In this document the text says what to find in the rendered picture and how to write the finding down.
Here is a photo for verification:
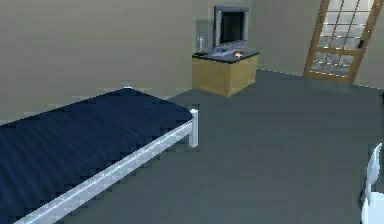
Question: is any wooden cabinet with black top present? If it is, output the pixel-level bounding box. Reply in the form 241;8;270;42
191;48;260;99

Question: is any wooden door with glass panes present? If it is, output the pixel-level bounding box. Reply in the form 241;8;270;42
302;0;384;84

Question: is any white bed with blue mattress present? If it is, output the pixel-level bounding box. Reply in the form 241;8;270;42
0;85;200;224

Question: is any grey television set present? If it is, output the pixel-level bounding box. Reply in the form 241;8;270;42
208;5;251;56

